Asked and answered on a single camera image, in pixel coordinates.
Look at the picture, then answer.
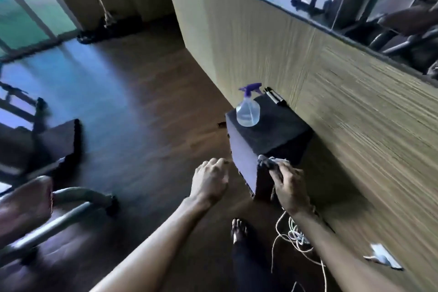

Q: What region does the person's left hand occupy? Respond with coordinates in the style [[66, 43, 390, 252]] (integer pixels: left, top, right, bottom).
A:
[[189, 158, 230, 207]]

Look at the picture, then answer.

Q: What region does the clear purple-top spray bottle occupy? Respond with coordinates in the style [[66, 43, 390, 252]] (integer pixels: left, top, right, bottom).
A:
[[236, 83, 263, 128]]

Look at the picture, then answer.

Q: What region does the person's right hand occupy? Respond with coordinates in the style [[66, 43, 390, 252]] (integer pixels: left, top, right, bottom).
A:
[[269, 159, 316, 216]]

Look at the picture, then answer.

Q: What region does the brown padded exercise bench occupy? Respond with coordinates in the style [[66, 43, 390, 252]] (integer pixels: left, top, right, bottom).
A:
[[0, 175, 120, 266]]

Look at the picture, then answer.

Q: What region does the black cube box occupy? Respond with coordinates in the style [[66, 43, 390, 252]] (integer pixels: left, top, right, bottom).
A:
[[225, 94, 314, 201]]

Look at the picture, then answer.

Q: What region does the person's left forearm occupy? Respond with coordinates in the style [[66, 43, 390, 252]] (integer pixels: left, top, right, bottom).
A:
[[90, 196, 207, 292]]

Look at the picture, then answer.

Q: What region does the person's leg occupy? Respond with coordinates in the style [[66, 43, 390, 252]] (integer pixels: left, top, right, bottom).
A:
[[231, 237, 279, 292]]

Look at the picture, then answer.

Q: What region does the white paper scrap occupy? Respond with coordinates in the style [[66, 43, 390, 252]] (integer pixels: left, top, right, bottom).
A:
[[363, 243, 404, 271]]

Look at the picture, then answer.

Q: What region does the black pile of gear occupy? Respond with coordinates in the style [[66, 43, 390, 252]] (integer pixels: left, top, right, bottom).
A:
[[76, 14, 145, 45]]

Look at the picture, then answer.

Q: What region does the black exercise machine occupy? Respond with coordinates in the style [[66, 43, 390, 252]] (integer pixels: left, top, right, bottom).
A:
[[0, 80, 83, 183]]

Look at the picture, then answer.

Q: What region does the glass sliding door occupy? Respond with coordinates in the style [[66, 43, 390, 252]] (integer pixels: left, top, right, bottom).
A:
[[0, 0, 80, 60]]

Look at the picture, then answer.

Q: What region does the person's foot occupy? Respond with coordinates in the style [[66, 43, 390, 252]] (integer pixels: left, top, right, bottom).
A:
[[231, 218, 254, 245]]

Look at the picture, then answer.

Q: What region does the person's right forearm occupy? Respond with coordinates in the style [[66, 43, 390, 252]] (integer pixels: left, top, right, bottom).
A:
[[290, 207, 401, 292]]

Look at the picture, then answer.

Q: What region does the white cable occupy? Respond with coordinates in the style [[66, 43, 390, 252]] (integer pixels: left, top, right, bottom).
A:
[[271, 211, 328, 292]]

